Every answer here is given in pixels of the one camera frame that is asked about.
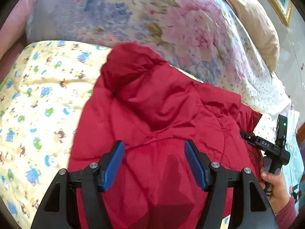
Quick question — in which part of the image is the red quilted puffer jacket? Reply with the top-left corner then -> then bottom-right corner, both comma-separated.
68,42 -> 262,228

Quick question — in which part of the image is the red sleeve right forearm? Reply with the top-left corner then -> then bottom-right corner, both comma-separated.
275,198 -> 297,229

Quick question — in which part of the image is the person's right hand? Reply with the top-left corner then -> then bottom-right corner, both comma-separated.
260,167 -> 290,214

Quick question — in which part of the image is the light blue floral sheet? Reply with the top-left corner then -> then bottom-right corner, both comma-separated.
282,123 -> 304,214

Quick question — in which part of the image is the yellow cartoon bear bedsheet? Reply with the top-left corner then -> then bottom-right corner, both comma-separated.
1,40 -> 111,228

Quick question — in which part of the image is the floral white blue quilt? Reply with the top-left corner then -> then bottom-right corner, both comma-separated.
25,0 -> 298,125

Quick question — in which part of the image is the beige pillow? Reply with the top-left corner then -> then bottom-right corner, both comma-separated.
227,0 -> 280,72

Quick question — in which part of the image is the pink padded quilt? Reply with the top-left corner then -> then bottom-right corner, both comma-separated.
1,0 -> 37,81

